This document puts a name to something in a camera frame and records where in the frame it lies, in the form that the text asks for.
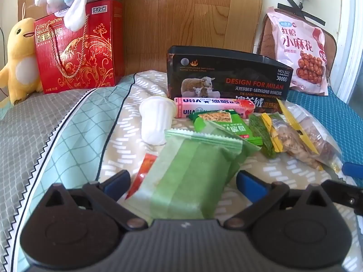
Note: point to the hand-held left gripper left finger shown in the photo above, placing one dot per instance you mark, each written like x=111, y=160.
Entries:
x=115, y=185

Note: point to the yellow plush duck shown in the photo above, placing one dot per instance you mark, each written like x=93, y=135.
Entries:
x=19, y=62

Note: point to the black cardboard box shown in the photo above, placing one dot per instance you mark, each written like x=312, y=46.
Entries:
x=227, y=70

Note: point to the white window frame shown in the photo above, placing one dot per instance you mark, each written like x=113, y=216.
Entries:
x=348, y=34

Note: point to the yellow-edged peanut packet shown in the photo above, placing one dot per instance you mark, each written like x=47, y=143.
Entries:
x=292, y=144

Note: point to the green cracker packet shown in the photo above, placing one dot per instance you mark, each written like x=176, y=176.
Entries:
x=227, y=124

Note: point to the red gift bag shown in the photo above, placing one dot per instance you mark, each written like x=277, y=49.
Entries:
x=85, y=62

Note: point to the white ribbed cup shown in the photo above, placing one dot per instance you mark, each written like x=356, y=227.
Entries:
x=156, y=119

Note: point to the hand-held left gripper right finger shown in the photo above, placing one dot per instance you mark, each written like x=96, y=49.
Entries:
x=249, y=184

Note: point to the large pink snack bag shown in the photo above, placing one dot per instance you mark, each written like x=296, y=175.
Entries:
x=297, y=48

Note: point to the wooden board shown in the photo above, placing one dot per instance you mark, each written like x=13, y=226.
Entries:
x=184, y=14

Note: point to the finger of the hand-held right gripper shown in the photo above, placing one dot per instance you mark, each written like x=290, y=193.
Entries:
x=343, y=191
x=351, y=168

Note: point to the dark green snack packet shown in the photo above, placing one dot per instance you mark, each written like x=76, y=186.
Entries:
x=262, y=138

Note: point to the teal patterned mat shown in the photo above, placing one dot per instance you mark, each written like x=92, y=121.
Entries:
x=340, y=124

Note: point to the small red snack packet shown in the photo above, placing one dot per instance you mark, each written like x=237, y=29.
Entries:
x=141, y=172

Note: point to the pink candy packet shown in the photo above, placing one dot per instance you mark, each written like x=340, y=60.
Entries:
x=198, y=107

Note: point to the pale green snack packet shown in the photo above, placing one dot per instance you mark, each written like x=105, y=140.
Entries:
x=238, y=158
x=184, y=175

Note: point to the yellow-edged clear snack packet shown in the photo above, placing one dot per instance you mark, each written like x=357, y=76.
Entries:
x=320, y=141

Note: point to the long black tape strip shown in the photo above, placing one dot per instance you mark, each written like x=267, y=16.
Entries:
x=312, y=17

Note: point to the short black tape strip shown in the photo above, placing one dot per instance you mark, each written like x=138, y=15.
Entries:
x=292, y=1

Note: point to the brown cushion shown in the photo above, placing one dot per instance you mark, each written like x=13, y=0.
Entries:
x=265, y=42

